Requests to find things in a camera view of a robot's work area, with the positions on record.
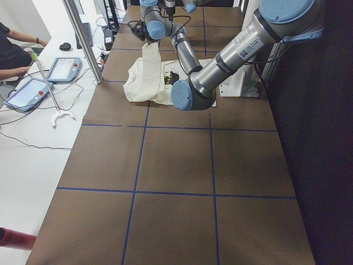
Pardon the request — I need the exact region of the aluminium frame post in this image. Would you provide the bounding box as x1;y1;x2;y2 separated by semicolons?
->
63;0;104;84

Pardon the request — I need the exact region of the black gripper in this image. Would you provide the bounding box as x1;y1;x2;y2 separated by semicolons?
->
145;32;154;45

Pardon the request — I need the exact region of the cream long-sleeve printed shirt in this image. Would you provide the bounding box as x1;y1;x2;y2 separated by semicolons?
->
122;40;218;107

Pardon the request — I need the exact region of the person in black shirt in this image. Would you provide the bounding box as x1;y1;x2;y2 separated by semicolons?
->
1;23;48;81

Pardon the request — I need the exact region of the red cylinder bottle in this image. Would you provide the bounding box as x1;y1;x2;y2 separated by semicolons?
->
1;227;37;251

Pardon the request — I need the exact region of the black computer mouse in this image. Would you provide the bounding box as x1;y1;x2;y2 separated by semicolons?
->
59;43;71;51

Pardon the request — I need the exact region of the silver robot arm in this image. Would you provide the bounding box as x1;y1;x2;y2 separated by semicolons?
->
140;1;326;111
159;0;234;21

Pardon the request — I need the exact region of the blue teach pendant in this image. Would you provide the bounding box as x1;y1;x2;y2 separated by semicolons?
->
47;57;82;83
4;78;49;112

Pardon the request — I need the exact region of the black computer keyboard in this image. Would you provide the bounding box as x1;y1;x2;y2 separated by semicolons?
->
76;22;94;50

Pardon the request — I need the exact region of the far blue teach pendant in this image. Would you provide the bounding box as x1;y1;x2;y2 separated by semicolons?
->
47;57;82;83

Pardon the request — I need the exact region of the metal rod with white hook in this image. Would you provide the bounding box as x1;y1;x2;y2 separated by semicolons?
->
31;53;76;129

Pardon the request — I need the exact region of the black box with label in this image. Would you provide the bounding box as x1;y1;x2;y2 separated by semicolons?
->
103;29;114;51

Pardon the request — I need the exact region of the near blue teach pendant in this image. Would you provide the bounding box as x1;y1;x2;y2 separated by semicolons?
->
4;78;49;112

